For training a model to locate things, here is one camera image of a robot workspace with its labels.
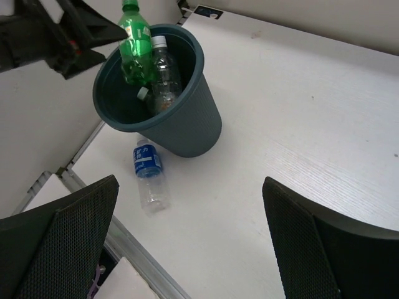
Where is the clear labelled square bottle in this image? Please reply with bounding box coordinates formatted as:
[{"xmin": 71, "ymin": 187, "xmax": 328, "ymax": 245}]
[{"xmin": 137, "ymin": 87, "xmax": 156, "ymax": 115}]

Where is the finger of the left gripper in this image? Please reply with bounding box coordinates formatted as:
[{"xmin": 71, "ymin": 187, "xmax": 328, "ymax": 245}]
[
  {"xmin": 62, "ymin": 0, "xmax": 127, "ymax": 50},
  {"xmin": 61, "ymin": 49, "xmax": 106, "ymax": 80}
]

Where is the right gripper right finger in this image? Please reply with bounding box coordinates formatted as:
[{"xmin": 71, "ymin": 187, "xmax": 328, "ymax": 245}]
[{"xmin": 262, "ymin": 177, "xmax": 398, "ymax": 298}]

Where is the dark green plastic bin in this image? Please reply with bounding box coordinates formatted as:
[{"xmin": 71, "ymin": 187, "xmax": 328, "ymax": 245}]
[{"xmin": 92, "ymin": 24, "xmax": 222, "ymax": 158}]

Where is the green soda bottle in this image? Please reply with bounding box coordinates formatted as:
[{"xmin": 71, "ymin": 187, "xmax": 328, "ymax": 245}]
[{"xmin": 118, "ymin": 0, "xmax": 154, "ymax": 85}]

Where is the clear unlabelled plastic bottle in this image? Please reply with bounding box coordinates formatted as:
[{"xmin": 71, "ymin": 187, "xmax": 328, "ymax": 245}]
[{"xmin": 151, "ymin": 36, "xmax": 183, "ymax": 114}]

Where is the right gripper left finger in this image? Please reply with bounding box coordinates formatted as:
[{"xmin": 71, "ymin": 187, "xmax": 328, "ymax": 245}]
[{"xmin": 1, "ymin": 175, "xmax": 119, "ymax": 298}]

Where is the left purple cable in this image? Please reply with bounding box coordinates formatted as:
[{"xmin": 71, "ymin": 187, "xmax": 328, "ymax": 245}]
[{"xmin": 87, "ymin": 264, "xmax": 105, "ymax": 299}]

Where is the blue label water bottle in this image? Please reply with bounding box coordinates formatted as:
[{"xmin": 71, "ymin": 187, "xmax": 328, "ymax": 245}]
[{"xmin": 133, "ymin": 135, "xmax": 170, "ymax": 215}]

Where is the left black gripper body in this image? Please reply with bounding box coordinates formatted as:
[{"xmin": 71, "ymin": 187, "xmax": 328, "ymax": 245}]
[{"xmin": 1, "ymin": 1, "xmax": 81, "ymax": 80}]

